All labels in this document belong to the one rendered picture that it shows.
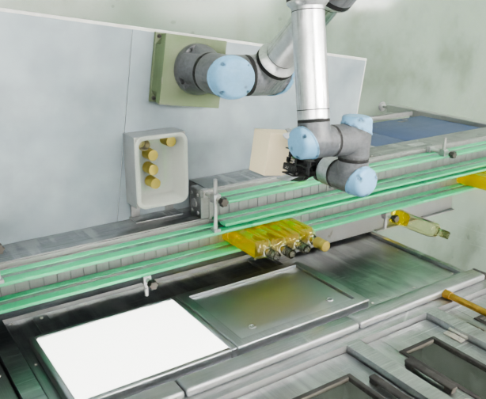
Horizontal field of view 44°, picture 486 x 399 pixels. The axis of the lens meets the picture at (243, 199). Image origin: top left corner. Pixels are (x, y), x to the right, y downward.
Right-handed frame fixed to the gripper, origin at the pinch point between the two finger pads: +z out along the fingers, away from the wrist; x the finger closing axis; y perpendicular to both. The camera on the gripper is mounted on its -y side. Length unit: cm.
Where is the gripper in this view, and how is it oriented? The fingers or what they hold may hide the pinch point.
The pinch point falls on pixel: (284, 153)
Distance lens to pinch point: 174.7
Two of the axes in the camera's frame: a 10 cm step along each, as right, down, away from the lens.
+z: -5.6, -2.7, 7.9
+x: -1.3, 9.6, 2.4
